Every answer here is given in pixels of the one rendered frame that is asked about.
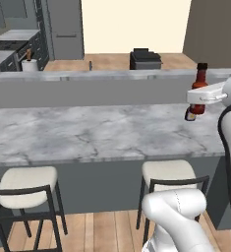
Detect black toaster oven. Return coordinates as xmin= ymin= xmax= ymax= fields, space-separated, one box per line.
xmin=129 ymin=47 xmax=163 ymax=71

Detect tall grey fridge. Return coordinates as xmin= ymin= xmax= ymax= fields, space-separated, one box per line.
xmin=41 ymin=0 xmax=86 ymax=61

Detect white cushion black frame stool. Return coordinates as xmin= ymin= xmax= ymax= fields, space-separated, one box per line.
xmin=0 ymin=165 xmax=69 ymax=252
xmin=135 ymin=159 xmax=210 ymax=246

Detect grey marble top dining counter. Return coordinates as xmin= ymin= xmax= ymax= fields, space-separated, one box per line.
xmin=0 ymin=102 xmax=231 ymax=231

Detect grey marble top kitchen counter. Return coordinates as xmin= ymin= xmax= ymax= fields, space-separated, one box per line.
xmin=0 ymin=68 xmax=231 ymax=110

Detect red-brown condiment bottle black cap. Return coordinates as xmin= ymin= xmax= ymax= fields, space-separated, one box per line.
xmin=189 ymin=62 xmax=209 ymax=116

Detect white paper towel roll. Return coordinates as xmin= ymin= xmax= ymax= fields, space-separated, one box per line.
xmin=21 ymin=48 xmax=39 ymax=73

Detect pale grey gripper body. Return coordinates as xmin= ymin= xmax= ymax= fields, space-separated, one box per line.
xmin=186 ymin=82 xmax=228 ymax=106

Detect small dark condiment bottle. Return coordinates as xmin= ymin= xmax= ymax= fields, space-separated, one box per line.
xmin=184 ymin=106 xmax=198 ymax=122

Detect dark grey cupboard run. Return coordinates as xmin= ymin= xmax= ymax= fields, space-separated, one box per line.
xmin=0 ymin=29 xmax=51 ymax=77

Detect grey wall cupboards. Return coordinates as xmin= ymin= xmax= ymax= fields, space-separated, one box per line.
xmin=0 ymin=0 xmax=40 ymax=31

